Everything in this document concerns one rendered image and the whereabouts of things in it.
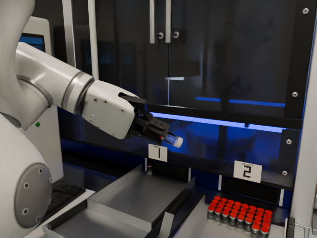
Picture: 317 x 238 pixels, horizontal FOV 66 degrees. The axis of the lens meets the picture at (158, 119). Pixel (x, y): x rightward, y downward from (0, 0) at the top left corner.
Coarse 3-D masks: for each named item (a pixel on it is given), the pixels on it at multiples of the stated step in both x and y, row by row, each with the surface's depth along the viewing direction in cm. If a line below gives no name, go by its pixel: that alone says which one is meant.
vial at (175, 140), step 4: (168, 132) 50; (168, 136) 49; (172, 136) 49; (176, 136) 50; (168, 140) 49; (172, 140) 49; (176, 140) 49; (180, 140) 50; (172, 144) 50; (176, 144) 50; (180, 144) 49
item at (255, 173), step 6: (234, 162) 82; (240, 162) 80; (234, 168) 82; (240, 168) 81; (246, 168) 80; (252, 168) 79; (258, 168) 78; (234, 174) 82; (240, 174) 81; (246, 174) 80; (252, 174) 79; (258, 174) 78; (252, 180) 80; (258, 180) 79
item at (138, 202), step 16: (128, 176) 103; (144, 176) 107; (160, 176) 107; (112, 192) 94; (128, 192) 94; (144, 192) 94; (160, 192) 94; (176, 192) 94; (96, 208) 82; (112, 208) 78; (128, 208) 83; (144, 208) 83; (160, 208) 83; (144, 224) 72
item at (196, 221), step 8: (200, 200) 82; (200, 208) 83; (192, 216) 76; (200, 216) 79; (184, 224) 71; (192, 224) 75; (200, 224) 75; (208, 224) 75; (272, 224) 75; (176, 232) 67; (184, 232) 72; (192, 232) 72; (200, 232) 72; (208, 232) 72; (216, 232) 72; (224, 232) 72; (232, 232) 72; (272, 232) 72; (280, 232) 72
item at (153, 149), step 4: (152, 144) 97; (152, 148) 97; (156, 148) 96; (160, 148) 95; (164, 148) 94; (152, 152) 98; (156, 152) 97; (160, 152) 96; (164, 152) 95; (152, 156) 98; (156, 156) 97; (160, 156) 96; (164, 156) 95; (160, 160) 96; (164, 160) 96
